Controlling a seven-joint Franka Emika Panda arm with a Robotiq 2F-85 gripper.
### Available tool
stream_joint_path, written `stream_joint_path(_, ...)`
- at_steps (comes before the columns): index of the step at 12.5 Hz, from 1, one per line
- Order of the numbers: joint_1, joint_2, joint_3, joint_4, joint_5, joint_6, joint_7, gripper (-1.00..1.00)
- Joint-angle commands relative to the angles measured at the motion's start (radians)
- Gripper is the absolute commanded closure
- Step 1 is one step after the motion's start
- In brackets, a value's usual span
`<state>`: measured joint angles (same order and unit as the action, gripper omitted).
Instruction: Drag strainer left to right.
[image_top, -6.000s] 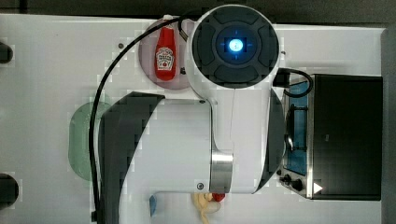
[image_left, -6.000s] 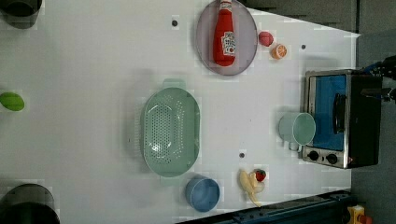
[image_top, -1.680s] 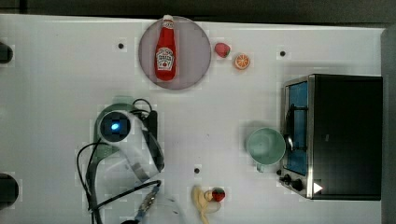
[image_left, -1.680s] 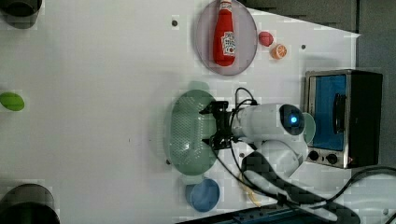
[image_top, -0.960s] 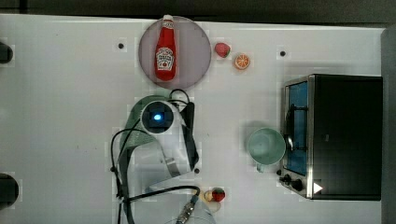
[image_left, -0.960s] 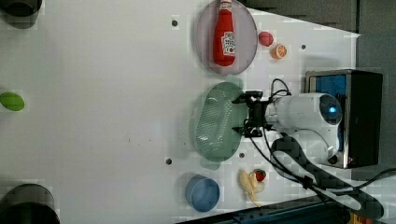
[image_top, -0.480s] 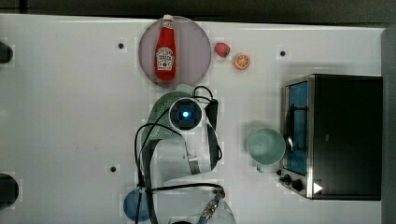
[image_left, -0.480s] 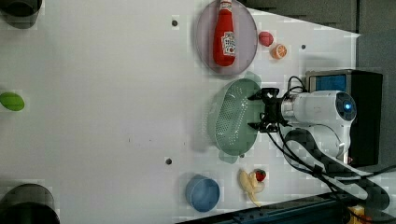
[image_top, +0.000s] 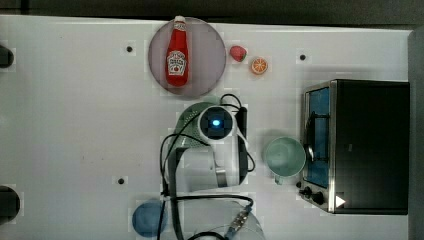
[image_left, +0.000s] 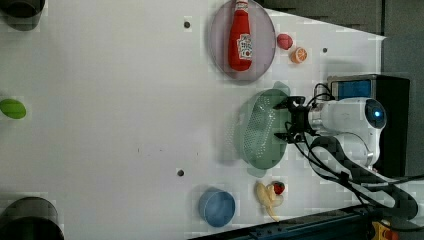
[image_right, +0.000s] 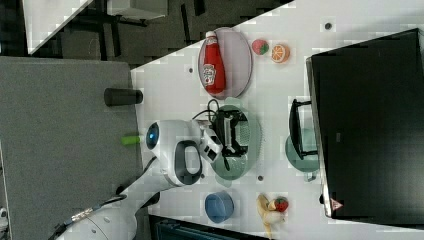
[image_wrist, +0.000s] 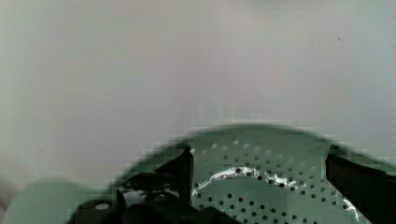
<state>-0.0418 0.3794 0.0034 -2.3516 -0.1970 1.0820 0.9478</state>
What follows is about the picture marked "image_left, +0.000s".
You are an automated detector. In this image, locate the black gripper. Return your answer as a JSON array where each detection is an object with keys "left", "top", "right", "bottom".
[{"left": 274, "top": 96, "right": 315, "bottom": 144}]

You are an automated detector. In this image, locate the green plastic strainer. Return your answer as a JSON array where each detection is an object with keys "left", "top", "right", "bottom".
[{"left": 233, "top": 82, "right": 290, "bottom": 178}]

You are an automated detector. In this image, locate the orange slice toy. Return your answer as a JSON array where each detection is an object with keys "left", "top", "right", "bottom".
[{"left": 290, "top": 47, "right": 308, "bottom": 64}]

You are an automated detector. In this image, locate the toy strawberry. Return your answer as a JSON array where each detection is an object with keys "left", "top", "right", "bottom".
[{"left": 272, "top": 181, "right": 285, "bottom": 195}]

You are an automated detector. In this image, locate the peeled toy banana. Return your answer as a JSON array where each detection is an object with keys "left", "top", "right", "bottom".
[{"left": 255, "top": 182, "right": 284, "bottom": 222}]

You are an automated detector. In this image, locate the red toy fruit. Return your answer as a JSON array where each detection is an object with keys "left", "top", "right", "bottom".
[{"left": 277, "top": 34, "right": 293, "bottom": 50}]

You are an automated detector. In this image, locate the grey oval plate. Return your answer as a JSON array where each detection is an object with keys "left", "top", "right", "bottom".
[{"left": 208, "top": 0, "right": 276, "bottom": 81}]

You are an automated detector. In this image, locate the red ketchup bottle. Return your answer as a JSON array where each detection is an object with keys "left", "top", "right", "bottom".
[{"left": 228, "top": 0, "right": 253, "bottom": 71}]

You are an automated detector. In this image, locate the silver toaster oven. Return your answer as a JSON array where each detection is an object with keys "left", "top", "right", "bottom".
[{"left": 327, "top": 74, "right": 410, "bottom": 178}]

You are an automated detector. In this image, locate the blue cup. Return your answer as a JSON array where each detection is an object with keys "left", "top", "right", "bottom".
[{"left": 198, "top": 187, "right": 236, "bottom": 228}]

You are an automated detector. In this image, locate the yellow orange clamp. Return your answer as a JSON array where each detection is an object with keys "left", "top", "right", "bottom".
[{"left": 371, "top": 220, "right": 399, "bottom": 240}]

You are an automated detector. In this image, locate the green toy fruit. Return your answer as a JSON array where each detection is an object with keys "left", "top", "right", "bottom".
[{"left": 0, "top": 99, "right": 27, "bottom": 119}]

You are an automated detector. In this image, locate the black cylinder bottom left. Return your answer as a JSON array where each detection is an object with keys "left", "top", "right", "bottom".
[{"left": 0, "top": 197, "right": 65, "bottom": 240}]

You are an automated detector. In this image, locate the black cylinder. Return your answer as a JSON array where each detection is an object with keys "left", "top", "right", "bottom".
[
  {"left": 0, "top": 0, "right": 46, "bottom": 31},
  {"left": 0, "top": 197, "right": 65, "bottom": 240}
]

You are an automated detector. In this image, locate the black cylinder top left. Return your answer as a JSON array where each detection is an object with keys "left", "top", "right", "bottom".
[{"left": 0, "top": 0, "right": 46, "bottom": 31}]

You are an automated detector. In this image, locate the blue metal rail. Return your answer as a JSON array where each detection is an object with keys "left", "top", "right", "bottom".
[{"left": 190, "top": 205, "right": 378, "bottom": 240}]

